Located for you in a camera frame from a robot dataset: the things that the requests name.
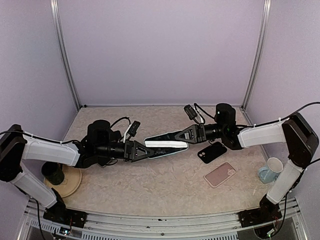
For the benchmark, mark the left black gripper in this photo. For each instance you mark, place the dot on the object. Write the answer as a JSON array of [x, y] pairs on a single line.
[[133, 157]]

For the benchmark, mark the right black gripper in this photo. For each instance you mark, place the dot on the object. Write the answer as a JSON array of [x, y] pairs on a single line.
[[195, 130]]

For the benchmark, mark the black phone case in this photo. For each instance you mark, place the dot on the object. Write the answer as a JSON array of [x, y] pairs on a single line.
[[212, 152]]

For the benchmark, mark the light blue phone case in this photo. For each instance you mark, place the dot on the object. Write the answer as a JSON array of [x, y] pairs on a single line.
[[165, 144]]

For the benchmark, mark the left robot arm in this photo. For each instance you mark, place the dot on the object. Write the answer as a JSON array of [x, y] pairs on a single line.
[[100, 145]]

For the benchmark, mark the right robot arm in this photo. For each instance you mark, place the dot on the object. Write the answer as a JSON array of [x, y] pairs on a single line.
[[291, 134]]

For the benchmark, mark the pink phone case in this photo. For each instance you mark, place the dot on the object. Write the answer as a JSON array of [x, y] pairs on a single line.
[[220, 174]]

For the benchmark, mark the beige round plate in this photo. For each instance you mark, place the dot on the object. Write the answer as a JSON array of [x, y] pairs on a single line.
[[71, 182]]

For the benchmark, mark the light blue mug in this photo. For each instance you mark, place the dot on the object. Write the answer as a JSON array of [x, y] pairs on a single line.
[[270, 171]]

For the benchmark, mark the dark green mug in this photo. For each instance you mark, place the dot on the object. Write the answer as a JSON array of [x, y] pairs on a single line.
[[53, 173]]

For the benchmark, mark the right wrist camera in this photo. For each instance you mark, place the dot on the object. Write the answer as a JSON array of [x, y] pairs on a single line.
[[193, 114]]

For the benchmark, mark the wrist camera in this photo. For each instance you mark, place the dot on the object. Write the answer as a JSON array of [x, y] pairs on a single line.
[[131, 131], [193, 114]]

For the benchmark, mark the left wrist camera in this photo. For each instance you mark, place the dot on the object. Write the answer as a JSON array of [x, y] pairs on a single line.
[[131, 131]]

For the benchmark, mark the front aluminium rail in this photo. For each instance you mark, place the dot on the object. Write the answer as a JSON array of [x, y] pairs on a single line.
[[108, 226]]

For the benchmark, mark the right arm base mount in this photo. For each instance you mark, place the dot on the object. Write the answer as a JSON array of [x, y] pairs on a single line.
[[258, 216]]

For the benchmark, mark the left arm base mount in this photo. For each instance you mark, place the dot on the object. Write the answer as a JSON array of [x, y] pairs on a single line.
[[66, 216]]

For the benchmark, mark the right aluminium frame post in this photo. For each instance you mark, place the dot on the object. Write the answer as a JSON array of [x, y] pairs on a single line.
[[258, 53]]

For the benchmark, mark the aluminium frame post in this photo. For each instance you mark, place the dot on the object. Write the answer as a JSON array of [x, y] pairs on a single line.
[[258, 53], [54, 5]]

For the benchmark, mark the left aluminium frame post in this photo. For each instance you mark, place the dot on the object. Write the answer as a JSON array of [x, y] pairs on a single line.
[[54, 5]]

